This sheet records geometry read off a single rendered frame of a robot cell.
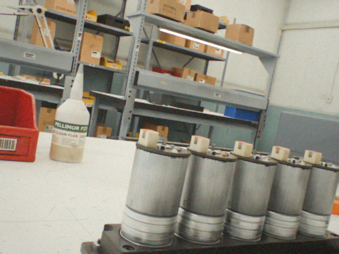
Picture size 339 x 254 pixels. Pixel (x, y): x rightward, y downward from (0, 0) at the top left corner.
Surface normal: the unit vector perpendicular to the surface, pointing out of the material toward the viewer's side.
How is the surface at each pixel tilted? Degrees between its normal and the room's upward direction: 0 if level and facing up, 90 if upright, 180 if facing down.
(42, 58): 90
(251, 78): 90
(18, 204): 0
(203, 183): 90
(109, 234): 0
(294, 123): 90
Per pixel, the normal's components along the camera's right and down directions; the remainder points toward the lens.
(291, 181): -0.02, 0.08
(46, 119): 0.54, 0.18
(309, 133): -0.79, -0.10
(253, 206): 0.24, 0.13
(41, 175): 0.18, -0.98
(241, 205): -0.27, 0.03
